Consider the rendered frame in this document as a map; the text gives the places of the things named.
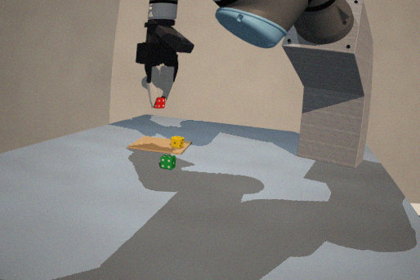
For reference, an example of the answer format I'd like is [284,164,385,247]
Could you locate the tan mat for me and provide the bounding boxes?
[128,136,192,155]

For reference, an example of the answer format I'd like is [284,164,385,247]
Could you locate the green die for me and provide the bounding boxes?
[160,154,176,170]

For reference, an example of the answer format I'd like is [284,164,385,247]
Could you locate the yellow die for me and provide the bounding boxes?
[171,136,184,149]

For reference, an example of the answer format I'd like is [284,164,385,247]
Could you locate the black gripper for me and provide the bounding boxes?
[136,19,178,107]

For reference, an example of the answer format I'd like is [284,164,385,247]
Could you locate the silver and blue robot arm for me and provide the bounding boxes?
[148,0,354,53]

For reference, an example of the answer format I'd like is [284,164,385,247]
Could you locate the red die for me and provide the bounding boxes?
[151,97,165,109]

